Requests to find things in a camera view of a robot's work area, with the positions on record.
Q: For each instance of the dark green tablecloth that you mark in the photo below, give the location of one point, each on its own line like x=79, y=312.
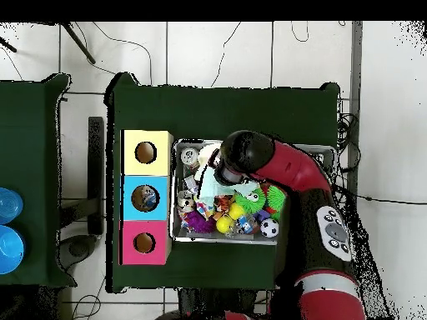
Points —
x=33, y=100
x=217, y=110

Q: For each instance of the soccer ball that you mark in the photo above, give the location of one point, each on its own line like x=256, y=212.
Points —
x=269, y=227

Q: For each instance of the tiger plush toy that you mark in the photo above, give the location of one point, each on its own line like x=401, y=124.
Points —
x=222, y=203

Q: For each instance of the large blue bowl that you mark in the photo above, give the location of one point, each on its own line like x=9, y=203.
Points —
x=10, y=250

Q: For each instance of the small blue bowl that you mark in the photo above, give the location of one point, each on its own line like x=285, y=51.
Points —
x=10, y=205

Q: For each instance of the crushed drink can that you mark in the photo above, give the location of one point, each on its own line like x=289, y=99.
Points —
x=185, y=200

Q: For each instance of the black tripod leg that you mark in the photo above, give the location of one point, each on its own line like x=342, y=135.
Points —
x=80, y=44
x=8, y=45

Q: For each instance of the green fuzzy monster toy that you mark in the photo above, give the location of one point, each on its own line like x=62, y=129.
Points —
x=250, y=199

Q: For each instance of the yellow ball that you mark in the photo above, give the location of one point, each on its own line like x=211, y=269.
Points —
x=224, y=224

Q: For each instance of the green spiky ball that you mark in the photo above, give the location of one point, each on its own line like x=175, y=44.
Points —
x=277, y=199

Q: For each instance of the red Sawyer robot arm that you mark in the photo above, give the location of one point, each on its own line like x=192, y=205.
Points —
x=327, y=300

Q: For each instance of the wooden box with three holes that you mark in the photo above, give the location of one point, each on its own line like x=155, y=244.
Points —
x=160, y=166

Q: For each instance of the purple spiky ball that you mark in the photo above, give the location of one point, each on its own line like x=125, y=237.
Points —
x=200, y=222

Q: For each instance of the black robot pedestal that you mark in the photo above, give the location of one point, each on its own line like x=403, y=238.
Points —
x=206, y=300

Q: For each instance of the silver drink can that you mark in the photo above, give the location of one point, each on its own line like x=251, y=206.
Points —
x=189, y=156

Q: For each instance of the mint green cloth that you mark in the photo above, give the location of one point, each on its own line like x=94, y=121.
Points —
x=210, y=190

